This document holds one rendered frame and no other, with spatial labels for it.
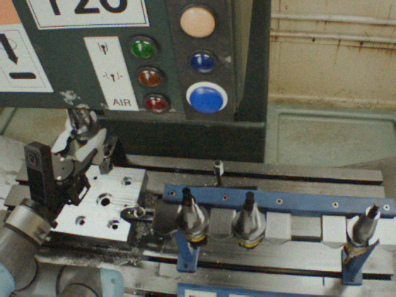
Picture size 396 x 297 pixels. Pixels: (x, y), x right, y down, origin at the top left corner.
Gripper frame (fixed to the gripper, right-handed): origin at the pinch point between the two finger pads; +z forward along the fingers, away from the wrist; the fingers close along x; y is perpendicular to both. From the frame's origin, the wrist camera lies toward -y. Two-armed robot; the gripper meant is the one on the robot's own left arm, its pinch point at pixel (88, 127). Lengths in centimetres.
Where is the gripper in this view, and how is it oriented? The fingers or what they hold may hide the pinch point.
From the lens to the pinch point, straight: 80.0
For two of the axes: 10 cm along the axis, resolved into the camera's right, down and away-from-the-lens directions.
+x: 9.2, 2.5, -3.1
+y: 1.0, 6.1, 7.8
